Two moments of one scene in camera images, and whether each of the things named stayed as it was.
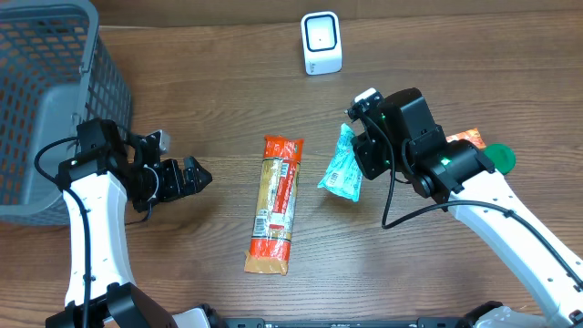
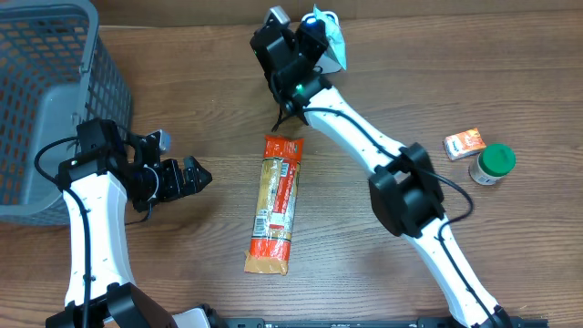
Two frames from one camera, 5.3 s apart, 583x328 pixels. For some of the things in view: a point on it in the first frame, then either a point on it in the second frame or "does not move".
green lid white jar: (502, 156) does not move
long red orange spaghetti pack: (270, 242) does not move
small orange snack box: (472, 136) does not move
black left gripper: (180, 178) does not move
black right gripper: (369, 163) → (313, 39)
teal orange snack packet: (343, 175) → (334, 58)
